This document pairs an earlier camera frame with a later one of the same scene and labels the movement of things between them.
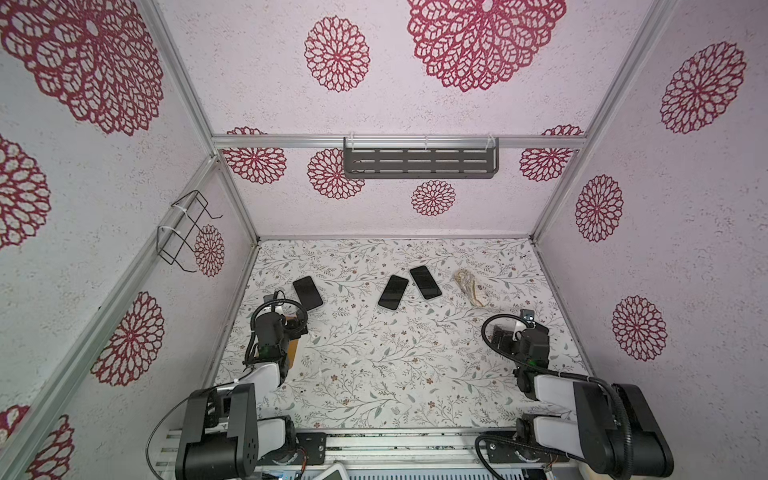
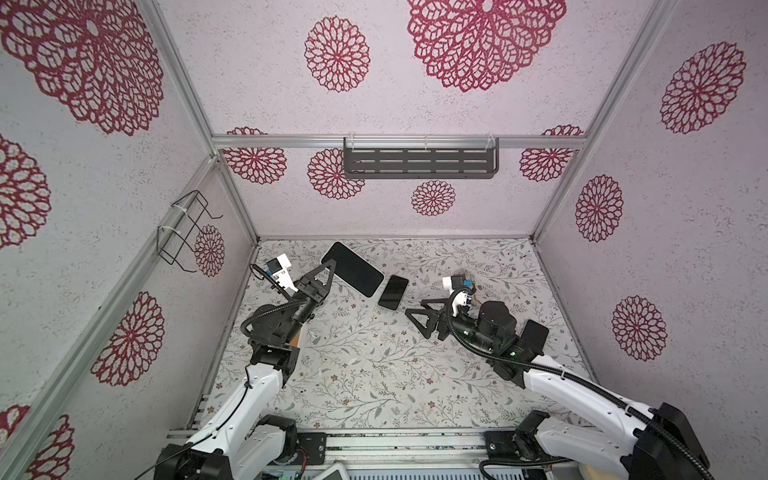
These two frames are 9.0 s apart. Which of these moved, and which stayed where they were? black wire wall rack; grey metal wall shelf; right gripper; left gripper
Moved: left gripper; right gripper
Stayed: grey metal wall shelf; black wire wall rack
